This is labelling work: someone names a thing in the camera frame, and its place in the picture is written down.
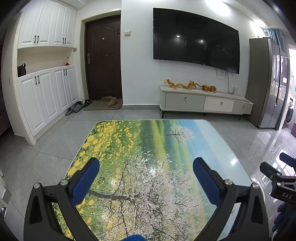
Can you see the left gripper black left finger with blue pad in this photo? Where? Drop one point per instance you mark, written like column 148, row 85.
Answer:
column 41, row 222

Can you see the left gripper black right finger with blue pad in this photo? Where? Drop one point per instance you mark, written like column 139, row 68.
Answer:
column 251, row 222

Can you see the purple square stool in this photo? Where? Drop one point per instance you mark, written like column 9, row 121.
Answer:
column 293, row 130

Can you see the white washing machine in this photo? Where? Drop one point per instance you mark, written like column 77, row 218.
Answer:
column 289, row 116

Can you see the grey double-door refrigerator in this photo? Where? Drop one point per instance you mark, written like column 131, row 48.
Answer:
column 267, row 82

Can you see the golden tiger figurine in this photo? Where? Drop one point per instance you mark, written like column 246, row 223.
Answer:
column 208, row 88

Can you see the grey slippers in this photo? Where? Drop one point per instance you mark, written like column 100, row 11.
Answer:
column 78, row 106

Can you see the brown door mat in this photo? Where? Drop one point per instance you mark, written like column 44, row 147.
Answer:
column 102, row 105

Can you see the golden dragon figurine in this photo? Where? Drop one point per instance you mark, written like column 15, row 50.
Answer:
column 190, row 85

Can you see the white low TV cabinet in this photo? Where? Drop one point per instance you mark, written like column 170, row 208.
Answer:
column 199, row 101

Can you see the tan boots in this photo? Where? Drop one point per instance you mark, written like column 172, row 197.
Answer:
column 112, row 101

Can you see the white shoe cabinet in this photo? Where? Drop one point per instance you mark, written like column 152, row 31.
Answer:
column 37, row 73

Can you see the dark brown entrance door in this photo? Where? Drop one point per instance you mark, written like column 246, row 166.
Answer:
column 102, row 58

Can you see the large black wall television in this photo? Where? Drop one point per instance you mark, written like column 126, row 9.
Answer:
column 188, row 37

